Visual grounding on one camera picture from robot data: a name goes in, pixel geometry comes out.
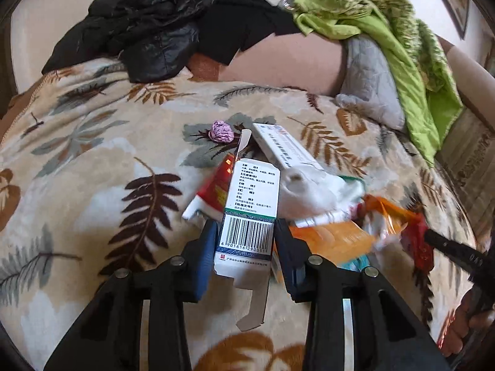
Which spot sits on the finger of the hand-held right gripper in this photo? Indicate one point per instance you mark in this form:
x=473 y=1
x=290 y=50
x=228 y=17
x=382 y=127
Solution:
x=452 y=249

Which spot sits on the black cloth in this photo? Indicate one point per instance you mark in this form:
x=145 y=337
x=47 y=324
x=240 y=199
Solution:
x=239 y=19

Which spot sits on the orange crinkled wrapper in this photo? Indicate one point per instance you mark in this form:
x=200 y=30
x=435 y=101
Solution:
x=390 y=216

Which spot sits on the long white medicine box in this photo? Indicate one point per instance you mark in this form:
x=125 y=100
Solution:
x=278 y=143

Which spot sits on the leaf print blanket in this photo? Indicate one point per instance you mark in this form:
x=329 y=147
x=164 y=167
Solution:
x=96 y=154

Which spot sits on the orange flat packet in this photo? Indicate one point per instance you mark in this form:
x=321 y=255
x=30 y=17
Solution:
x=328 y=241

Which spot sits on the grey quilted pillow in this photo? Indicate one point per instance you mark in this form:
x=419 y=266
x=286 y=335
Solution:
x=371 y=81

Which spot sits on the clear glass ashtray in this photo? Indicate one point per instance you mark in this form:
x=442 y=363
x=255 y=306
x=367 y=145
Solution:
x=288 y=2

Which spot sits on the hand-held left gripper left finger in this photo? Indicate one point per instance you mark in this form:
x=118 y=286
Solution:
x=204 y=262

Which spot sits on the green quilt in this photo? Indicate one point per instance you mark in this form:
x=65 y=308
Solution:
x=390 y=34

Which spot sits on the purple crumpled paper ball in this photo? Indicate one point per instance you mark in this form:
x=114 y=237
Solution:
x=221 y=131

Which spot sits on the white crumpled tissue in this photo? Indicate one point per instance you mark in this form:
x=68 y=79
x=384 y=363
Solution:
x=305 y=193

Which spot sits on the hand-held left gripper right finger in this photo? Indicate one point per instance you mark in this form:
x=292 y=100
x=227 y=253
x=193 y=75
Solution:
x=288 y=264

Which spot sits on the beige patterned cloth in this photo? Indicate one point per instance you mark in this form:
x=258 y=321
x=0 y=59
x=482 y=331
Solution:
x=470 y=150

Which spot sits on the red plastic wrapper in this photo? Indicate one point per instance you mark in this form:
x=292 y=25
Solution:
x=419 y=247

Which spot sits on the white barcode medicine box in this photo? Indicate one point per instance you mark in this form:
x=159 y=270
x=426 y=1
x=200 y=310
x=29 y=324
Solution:
x=247 y=201

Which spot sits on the person's right hand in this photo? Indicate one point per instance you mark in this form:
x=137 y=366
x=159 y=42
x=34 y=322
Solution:
x=477 y=330

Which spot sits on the red cardboard box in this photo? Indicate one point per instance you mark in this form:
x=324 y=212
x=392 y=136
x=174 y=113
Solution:
x=214 y=191

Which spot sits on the black puffer jacket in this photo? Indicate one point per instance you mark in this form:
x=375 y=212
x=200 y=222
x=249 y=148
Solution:
x=135 y=23

